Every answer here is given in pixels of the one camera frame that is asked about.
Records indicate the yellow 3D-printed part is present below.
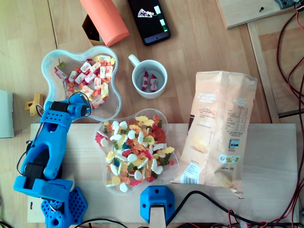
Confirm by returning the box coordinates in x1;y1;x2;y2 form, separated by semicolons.
24;92;45;117

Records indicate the translucent candy tub blue label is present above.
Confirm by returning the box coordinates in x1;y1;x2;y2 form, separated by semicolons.
40;45;122;122

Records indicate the white ceramic mug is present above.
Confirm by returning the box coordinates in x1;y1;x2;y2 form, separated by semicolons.
128;54;168;100

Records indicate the grey flat device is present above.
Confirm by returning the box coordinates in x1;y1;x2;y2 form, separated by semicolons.
0;89;15;139

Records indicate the open cardboard box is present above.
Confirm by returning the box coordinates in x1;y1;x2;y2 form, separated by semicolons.
82;14;105;47

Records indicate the orange cylinder tube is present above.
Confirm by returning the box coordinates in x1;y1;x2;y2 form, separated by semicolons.
79;0;130;48

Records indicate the black smartphone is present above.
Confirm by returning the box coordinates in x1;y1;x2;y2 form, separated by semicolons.
127;0;171;47

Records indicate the clear plastic gummy tray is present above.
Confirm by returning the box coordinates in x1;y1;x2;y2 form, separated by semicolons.
94;108;180;196

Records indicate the beige crisps bag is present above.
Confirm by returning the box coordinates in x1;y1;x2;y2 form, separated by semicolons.
170;70;258;200

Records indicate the wooden slat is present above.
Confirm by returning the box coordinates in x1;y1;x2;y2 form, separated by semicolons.
247;20;281;124

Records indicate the wooden panel with screw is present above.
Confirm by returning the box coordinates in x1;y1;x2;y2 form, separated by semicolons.
215;0;300;30

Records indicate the light wooden base board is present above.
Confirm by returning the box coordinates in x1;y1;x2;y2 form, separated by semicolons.
26;123;297;224

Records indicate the grey plastic part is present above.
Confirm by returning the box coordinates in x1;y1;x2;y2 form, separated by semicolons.
274;0;299;10

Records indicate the blue post foot mount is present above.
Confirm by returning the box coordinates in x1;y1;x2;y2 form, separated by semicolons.
140;186;175;224

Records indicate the wooden post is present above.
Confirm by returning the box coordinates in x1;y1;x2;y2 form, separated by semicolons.
149;204;167;228

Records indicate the thick black table cable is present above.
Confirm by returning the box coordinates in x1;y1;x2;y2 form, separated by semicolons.
166;190;304;228

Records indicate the thin red cable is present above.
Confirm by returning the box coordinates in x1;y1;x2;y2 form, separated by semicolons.
227;209;270;228

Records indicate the long red cable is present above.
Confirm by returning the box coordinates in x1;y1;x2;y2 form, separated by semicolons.
276;9;304;106

